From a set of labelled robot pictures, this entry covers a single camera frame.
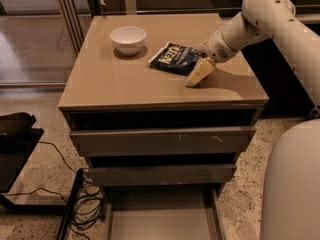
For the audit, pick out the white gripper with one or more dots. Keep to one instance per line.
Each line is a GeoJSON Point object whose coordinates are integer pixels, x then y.
{"type": "Point", "coordinates": [218, 49]}

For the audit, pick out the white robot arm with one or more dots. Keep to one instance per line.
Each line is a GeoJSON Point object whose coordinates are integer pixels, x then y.
{"type": "Point", "coordinates": [291, 193]}

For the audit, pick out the grey open bottom drawer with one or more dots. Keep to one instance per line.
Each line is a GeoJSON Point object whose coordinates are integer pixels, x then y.
{"type": "Point", "coordinates": [187, 212]}

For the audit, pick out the black side table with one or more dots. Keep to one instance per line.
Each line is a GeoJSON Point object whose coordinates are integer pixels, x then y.
{"type": "Point", "coordinates": [14, 155]}

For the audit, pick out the grey top drawer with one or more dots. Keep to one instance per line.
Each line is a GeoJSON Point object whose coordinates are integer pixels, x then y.
{"type": "Point", "coordinates": [103, 143]}

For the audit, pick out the metal railing frame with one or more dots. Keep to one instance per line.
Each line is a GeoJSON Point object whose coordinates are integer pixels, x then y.
{"type": "Point", "coordinates": [166, 0]}

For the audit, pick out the beige drawer cabinet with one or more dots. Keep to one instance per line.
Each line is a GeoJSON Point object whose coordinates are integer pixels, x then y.
{"type": "Point", "coordinates": [111, 91]}

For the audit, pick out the black bag on table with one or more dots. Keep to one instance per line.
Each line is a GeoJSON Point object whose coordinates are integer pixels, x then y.
{"type": "Point", "coordinates": [14, 127]}

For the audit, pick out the grey middle drawer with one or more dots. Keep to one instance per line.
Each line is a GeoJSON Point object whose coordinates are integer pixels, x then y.
{"type": "Point", "coordinates": [162, 175]}

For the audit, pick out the white ceramic bowl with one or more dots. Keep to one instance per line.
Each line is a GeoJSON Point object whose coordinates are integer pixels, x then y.
{"type": "Point", "coordinates": [128, 40]}

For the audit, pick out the blue chip bag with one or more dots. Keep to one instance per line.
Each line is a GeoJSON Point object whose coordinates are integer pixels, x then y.
{"type": "Point", "coordinates": [176, 59]}

